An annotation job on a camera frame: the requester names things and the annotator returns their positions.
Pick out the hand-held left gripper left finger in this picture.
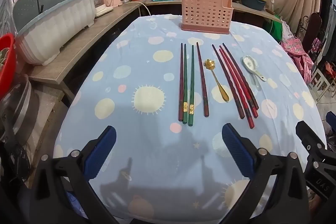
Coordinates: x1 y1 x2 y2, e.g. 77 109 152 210
34 125 117 224

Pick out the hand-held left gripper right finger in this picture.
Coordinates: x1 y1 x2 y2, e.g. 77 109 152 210
222 123 311 224

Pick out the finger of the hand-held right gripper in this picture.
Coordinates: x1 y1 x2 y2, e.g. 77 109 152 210
325 112 336 133
295 121 327 159

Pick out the dark red chopstick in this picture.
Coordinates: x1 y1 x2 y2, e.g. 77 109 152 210
178 43 184 121
196 42 210 117

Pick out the pink perforated utensil holder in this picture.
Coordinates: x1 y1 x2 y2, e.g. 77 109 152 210
180 0 234 35

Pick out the gold flower spoon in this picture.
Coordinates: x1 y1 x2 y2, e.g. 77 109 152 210
204 58 230 102

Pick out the pink floral cloth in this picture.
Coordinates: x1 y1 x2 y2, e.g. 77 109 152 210
279 37 322 86

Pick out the blue dotted tablecloth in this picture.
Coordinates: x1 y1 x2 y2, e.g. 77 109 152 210
52 14 328 224

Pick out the white ceramic spoon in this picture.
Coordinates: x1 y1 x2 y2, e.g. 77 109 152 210
243 55 267 82

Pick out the dark wooden chair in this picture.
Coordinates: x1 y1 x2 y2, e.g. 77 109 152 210
295 12 324 54

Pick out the green cloth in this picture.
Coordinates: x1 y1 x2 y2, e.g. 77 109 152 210
262 20 284 44

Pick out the grey wooden shelf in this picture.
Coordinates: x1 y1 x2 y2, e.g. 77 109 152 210
28 1 142 107

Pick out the red plastic basin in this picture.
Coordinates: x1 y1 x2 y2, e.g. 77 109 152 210
0 33 17 101

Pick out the white dish box blue lid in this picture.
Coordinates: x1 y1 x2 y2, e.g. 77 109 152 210
12 0 96 66

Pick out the blue bowl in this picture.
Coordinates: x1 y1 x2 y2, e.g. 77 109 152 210
240 0 267 11

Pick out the brown wooden counter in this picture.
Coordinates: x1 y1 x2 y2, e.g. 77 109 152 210
144 0 283 24

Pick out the clear white kitchen appliance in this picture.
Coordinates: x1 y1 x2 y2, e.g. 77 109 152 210
80 0 114 18

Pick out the white power cable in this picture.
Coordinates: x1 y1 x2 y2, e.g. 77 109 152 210
123 1 152 16

